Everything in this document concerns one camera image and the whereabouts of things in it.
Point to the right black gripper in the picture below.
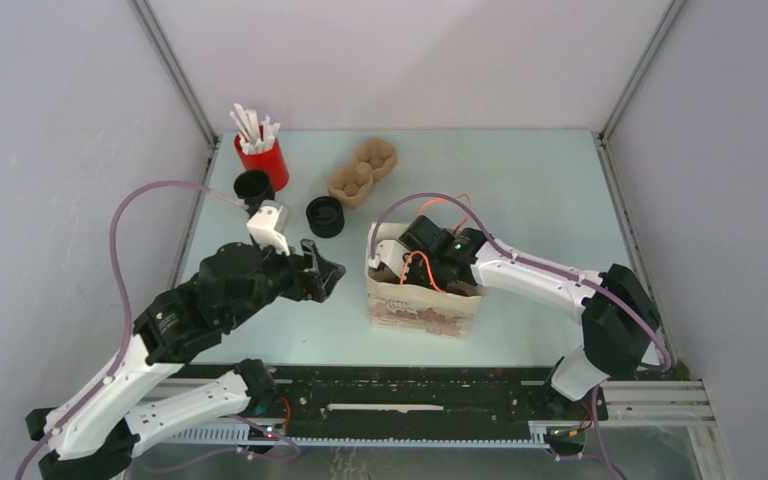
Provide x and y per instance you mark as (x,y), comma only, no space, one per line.
(410,263)

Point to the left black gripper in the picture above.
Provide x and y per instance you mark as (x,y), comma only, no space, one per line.
(321,280)

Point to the beige paper bag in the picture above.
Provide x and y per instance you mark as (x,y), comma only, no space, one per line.
(395,304)

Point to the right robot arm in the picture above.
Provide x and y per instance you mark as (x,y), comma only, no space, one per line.
(618,319)

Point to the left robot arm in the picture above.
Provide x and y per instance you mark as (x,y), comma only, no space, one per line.
(98,435)

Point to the stack of black lids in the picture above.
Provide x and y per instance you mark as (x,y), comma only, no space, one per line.
(325,217)

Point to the brown pulp cup carrier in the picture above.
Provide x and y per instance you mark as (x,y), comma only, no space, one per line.
(353,183)

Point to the stack of black cups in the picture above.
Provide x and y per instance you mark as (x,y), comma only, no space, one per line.
(253,188)

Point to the red cylindrical holder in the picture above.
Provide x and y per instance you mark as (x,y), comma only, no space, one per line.
(271,162)

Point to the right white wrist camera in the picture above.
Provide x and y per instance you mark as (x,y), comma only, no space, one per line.
(388,254)

